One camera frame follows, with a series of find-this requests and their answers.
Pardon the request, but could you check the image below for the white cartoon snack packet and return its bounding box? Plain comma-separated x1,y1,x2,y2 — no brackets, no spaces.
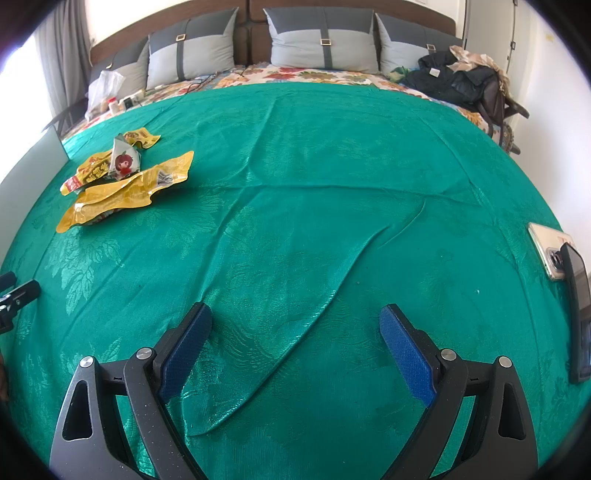
108,134,142,181

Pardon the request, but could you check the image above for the grey two-tone pillow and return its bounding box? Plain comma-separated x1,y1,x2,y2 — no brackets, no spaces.
375,13,458,75
88,39,151,100
147,7,240,90
263,7,382,72

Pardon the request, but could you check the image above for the silver smartphone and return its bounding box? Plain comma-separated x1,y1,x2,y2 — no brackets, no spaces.
527,222,575,281

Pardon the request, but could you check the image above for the dark chair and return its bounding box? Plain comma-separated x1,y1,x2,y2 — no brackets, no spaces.
44,104,88,139

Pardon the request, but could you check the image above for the white plastic bag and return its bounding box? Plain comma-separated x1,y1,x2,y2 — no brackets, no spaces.
87,70,125,114

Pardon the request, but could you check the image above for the wall cable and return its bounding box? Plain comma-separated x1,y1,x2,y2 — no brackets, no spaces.
505,0,520,88

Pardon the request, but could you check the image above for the yellow red-striped snack packet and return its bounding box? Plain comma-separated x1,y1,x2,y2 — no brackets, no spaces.
61,154,116,195

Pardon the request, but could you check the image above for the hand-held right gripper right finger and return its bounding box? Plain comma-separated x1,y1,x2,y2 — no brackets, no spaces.
379,304,539,480

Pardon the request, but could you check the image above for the green patterned bedspread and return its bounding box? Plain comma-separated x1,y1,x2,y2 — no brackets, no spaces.
0,80,591,480

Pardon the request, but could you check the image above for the small yellow cartoon snack packet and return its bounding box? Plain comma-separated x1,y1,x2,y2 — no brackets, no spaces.
121,129,161,149

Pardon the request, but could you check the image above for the floral bed sheet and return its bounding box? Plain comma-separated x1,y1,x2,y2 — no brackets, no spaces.
62,62,518,153

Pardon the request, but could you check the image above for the white board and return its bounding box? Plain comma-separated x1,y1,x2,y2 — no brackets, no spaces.
0,126,71,209

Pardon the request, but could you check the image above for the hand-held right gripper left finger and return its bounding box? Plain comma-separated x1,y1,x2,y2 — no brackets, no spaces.
48,302,213,480

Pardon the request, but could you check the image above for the beige patterned cloth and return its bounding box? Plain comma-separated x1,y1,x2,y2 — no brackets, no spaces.
450,45,502,75

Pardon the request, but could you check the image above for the grey curtain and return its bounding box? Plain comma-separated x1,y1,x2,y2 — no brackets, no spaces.
34,0,93,125

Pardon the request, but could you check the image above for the large yellow nut bag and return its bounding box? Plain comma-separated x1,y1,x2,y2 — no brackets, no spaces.
56,151,195,234

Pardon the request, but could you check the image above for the black smartphone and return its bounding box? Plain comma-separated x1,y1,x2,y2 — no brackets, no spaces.
560,243,591,385

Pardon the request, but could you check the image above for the black chair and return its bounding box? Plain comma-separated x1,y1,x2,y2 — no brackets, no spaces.
501,99,531,155

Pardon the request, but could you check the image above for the brown padded headboard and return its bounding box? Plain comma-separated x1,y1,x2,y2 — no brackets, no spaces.
90,0,458,70

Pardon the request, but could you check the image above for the black cable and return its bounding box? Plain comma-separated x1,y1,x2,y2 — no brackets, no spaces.
185,69,245,94

